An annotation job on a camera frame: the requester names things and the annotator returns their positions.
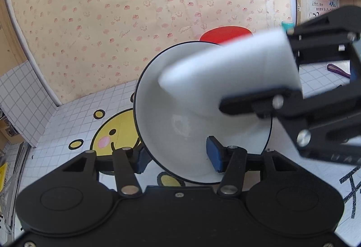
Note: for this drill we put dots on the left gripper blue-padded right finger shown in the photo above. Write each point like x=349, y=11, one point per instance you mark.
x=231, y=162

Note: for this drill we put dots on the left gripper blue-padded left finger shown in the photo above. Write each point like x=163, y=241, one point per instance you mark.
x=128, y=162

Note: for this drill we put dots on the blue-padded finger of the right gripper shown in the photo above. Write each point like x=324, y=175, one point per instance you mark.
x=272, y=103
x=325, y=39

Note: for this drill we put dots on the white sponge block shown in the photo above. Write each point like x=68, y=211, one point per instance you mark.
x=241, y=67

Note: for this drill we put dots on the yellow white ceramic bowl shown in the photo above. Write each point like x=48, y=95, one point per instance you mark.
x=175, y=137

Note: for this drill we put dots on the teal capped small bottle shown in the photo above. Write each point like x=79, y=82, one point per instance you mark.
x=287, y=25

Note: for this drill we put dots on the red cylindrical speaker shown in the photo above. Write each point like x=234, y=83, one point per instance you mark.
x=224, y=34

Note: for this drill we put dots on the metal folding rack yellow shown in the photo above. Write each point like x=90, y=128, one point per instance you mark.
x=14, y=160

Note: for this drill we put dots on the wooden shelf unit left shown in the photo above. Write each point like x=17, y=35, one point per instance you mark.
x=25, y=100

